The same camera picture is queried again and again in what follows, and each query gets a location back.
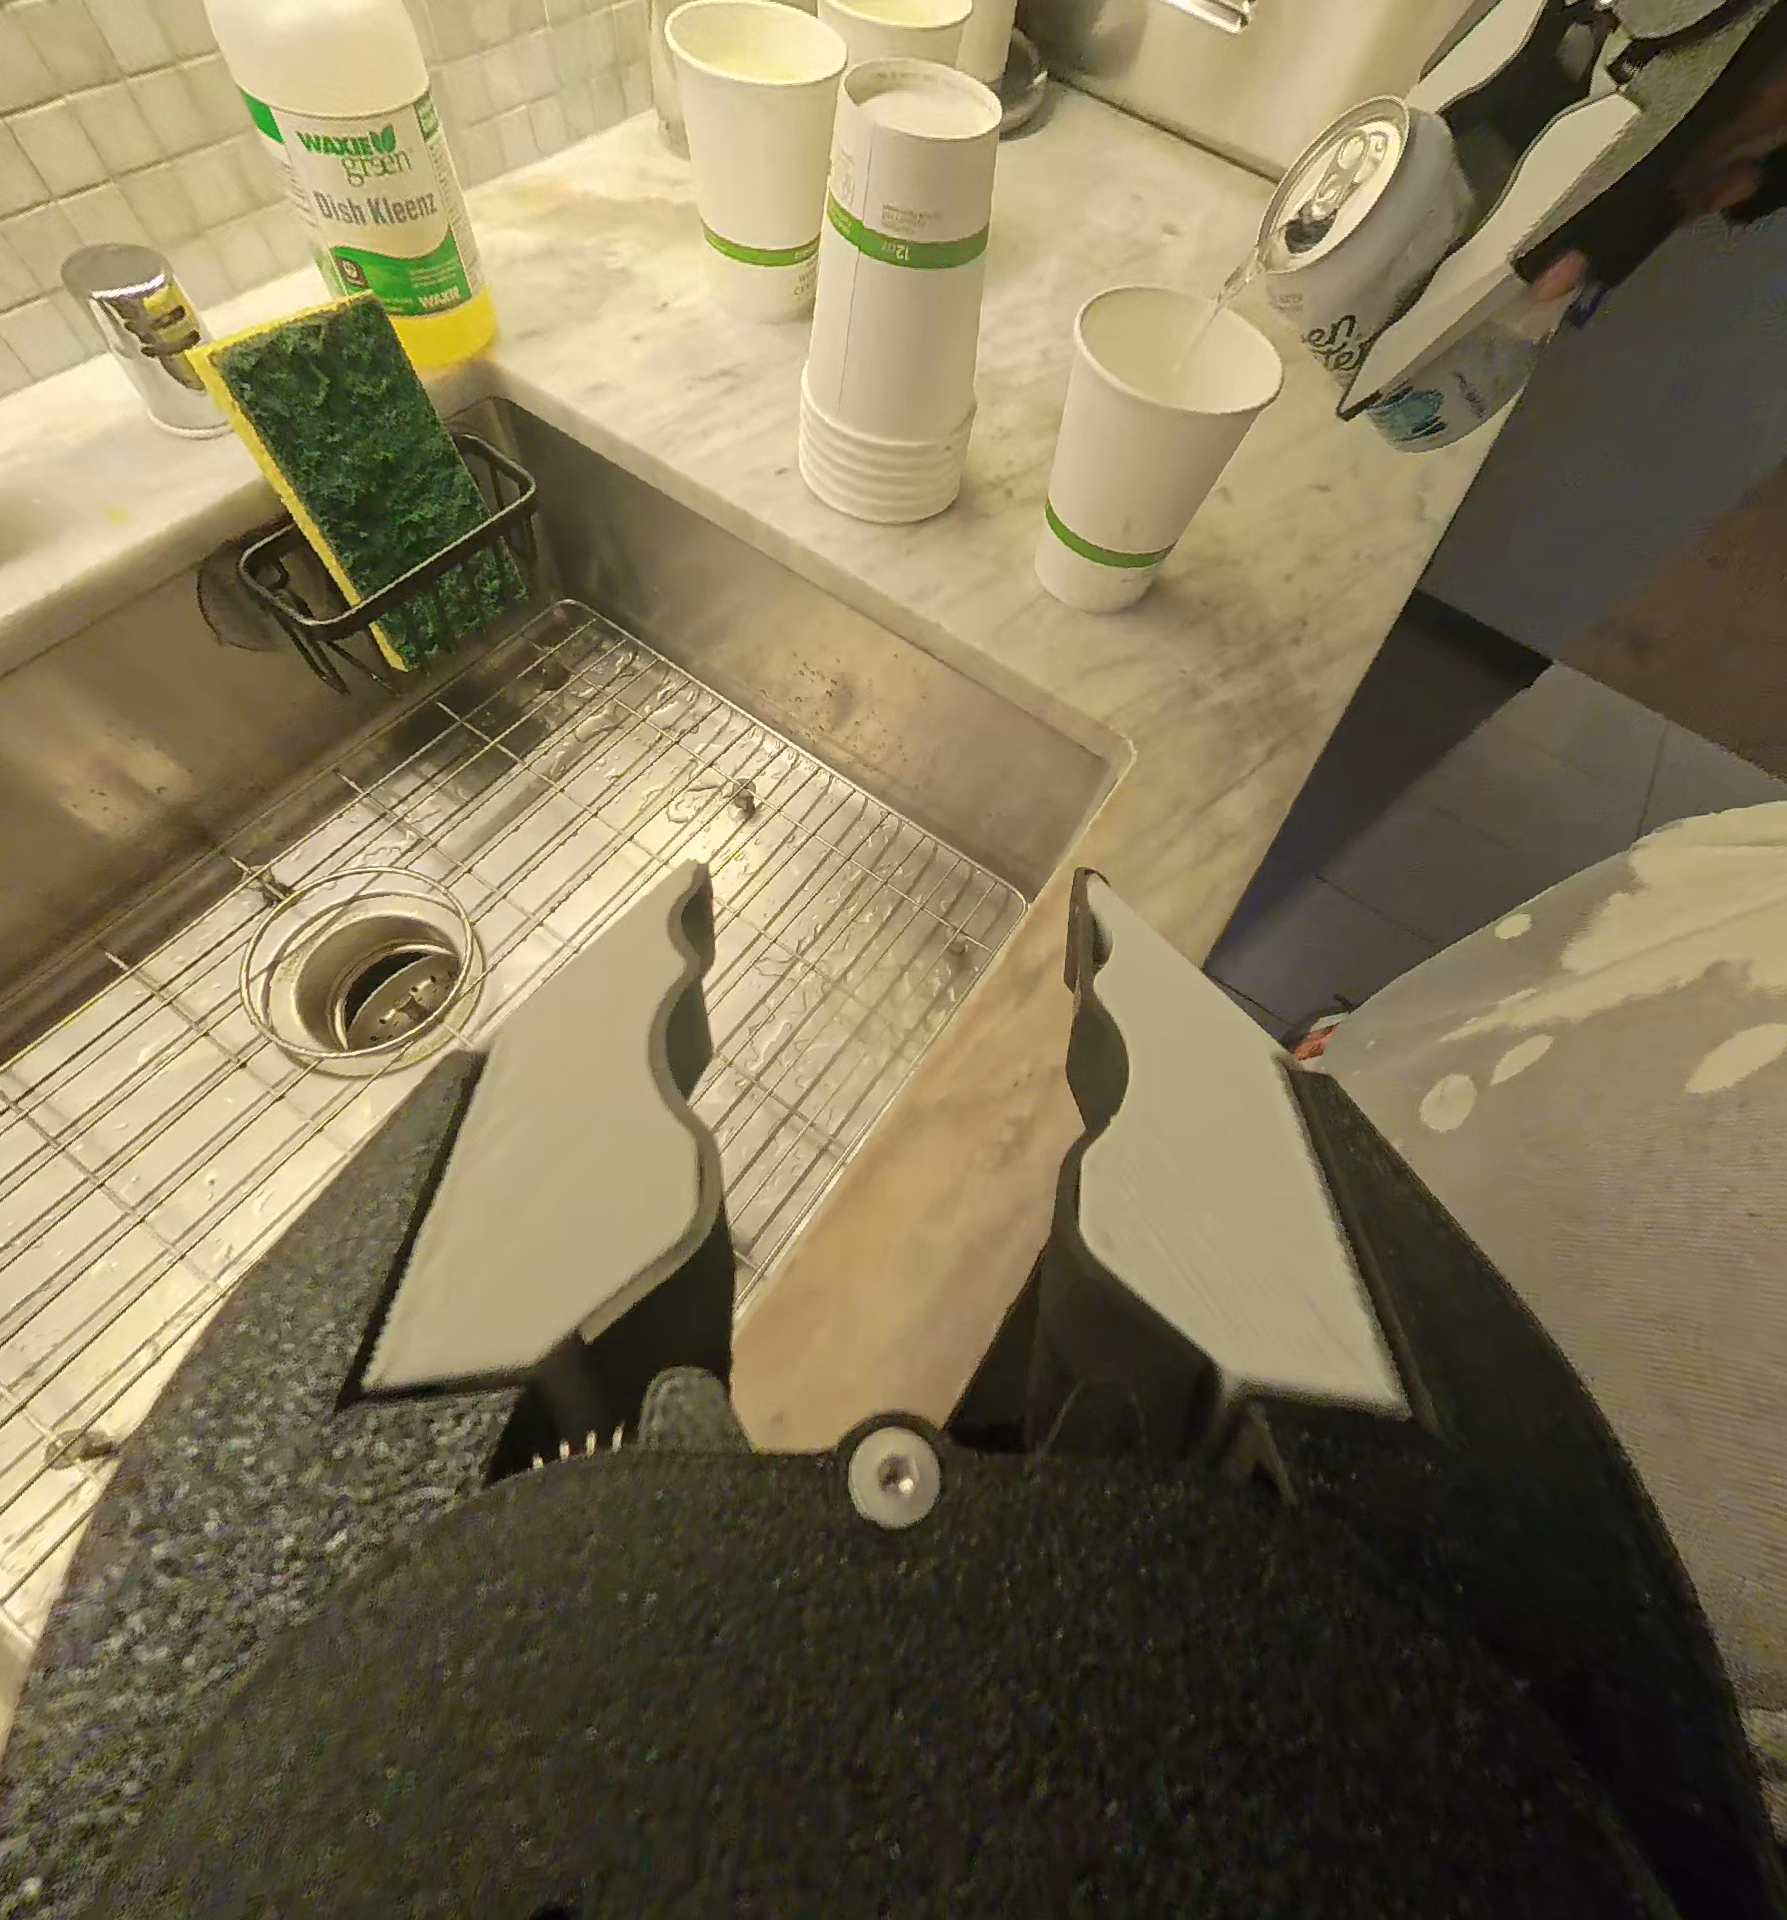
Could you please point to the stack of inverted paper cups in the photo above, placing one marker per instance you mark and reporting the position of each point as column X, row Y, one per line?
column 893, row 299

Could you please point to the person's grey patterned sweatshirt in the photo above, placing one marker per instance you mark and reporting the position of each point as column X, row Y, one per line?
column 1659, row 1200

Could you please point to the white paper cup green band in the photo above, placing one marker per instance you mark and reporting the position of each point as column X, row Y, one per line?
column 757, row 149
column 893, row 28
column 1132, row 450

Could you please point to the person's right hand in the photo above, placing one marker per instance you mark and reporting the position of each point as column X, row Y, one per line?
column 1643, row 210

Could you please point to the metal sink drain strainer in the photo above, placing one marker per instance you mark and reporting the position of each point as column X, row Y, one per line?
column 384, row 989

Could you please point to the yellow and green sponge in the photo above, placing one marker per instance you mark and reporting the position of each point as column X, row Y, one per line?
column 369, row 465

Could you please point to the white aluminium water can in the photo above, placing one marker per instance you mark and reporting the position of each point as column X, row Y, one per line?
column 1343, row 181

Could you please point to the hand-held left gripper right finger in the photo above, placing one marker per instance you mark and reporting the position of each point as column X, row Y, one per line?
column 1223, row 1200

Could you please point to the steel appliance with vents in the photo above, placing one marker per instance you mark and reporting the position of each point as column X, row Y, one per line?
column 1177, row 75

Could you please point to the white marble desk countertop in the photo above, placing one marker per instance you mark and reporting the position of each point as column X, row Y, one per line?
column 1254, row 645

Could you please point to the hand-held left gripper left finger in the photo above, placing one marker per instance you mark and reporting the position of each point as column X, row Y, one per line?
column 532, row 1200

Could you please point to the yellow dish soap bottle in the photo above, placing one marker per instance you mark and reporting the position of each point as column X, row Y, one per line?
column 354, row 181

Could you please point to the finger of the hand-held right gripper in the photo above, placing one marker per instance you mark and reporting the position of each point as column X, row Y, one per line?
column 1494, row 52
column 1494, row 277

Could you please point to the small chrome cap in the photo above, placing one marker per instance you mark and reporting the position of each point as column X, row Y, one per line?
column 144, row 344

